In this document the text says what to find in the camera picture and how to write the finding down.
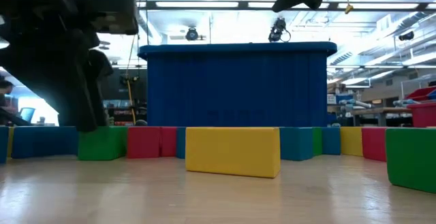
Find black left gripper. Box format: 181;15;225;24
0;0;139;133

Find green arch block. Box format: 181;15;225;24
78;126;128;161

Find blue plastic bin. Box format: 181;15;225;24
138;41;338;128

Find black monitor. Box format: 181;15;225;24
102;67;148;101

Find overhead light bar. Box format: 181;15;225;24
136;0;436;11

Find person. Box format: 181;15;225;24
0;80;15;116

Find yellow cylinder block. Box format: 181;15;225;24
7;127;15;159

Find round black ceiling lamp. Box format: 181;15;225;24
185;27;205;42

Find blue background box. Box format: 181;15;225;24
335;93;354;104

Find black ceiling box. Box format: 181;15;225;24
398;30;415;42

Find blue half-round block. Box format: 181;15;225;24
176;127;187;159

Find pale blue background machine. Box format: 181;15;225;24
338;97;373;113

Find wooden background table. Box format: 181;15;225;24
350;106;414;128

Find red cube block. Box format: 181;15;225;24
361;127;388;163

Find red plastic crate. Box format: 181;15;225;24
404;86;436;129

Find black ceiling camera mount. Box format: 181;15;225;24
268;17;292;44

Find thin hanging cords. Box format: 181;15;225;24
125;0;151;126

